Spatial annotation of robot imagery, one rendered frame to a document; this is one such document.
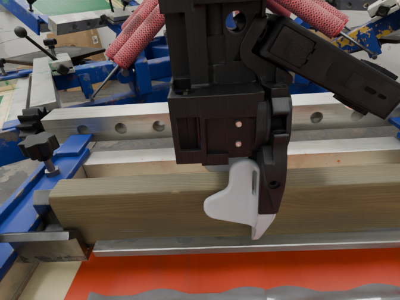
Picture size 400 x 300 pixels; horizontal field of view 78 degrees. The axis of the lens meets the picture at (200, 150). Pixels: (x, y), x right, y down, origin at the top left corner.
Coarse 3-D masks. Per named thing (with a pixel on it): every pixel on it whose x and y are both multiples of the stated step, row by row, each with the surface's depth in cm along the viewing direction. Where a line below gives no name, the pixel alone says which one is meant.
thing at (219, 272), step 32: (128, 256) 29; (160, 256) 29; (192, 256) 29; (224, 256) 28; (256, 256) 28; (96, 288) 26; (128, 288) 26; (160, 288) 26; (192, 288) 26; (224, 288) 25
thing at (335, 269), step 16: (272, 256) 28; (288, 256) 28; (304, 256) 28; (320, 256) 28; (336, 256) 27; (352, 256) 27; (368, 256) 27; (384, 256) 27; (272, 272) 26; (288, 272) 26; (304, 272) 26; (320, 272) 26; (336, 272) 26; (352, 272) 26; (368, 272) 26; (384, 272) 26; (320, 288) 25; (336, 288) 25; (352, 288) 24
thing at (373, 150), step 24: (312, 144) 40; (336, 144) 40; (360, 144) 39; (384, 144) 39; (96, 168) 40; (120, 168) 40; (144, 168) 40; (168, 168) 40; (192, 168) 40; (288, 168) 40; (24, 264) 27; (0, 288) 24
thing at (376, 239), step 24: (96, 240) 27; (120, 240) 26; (144, 240) 26; (168, 240) 26; (192, 240) 26; (216, 240) 26; (240, 240) 25; (264, 240) 25; (288, 240) 25; (312, 240) 25; (336, 240) 25; (360, 240) 24; (384, 240) 24
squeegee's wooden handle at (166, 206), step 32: (64, 192) 24; (96, 192) 23; (128, 192) 23; (160, 192) 23; (192, 192) 23; (288, 192) 22; (320, 192) 22; (352, 192) 22; (384, 192) 22; (64, 224) 25; (96, 224) 25; (128, 224) 25; (160, 224) 25; (192, 224) 25; (224, 224) 25; (288, 224) 25; (320, 224) 25; (352, 224) 25; (384, 224) 25
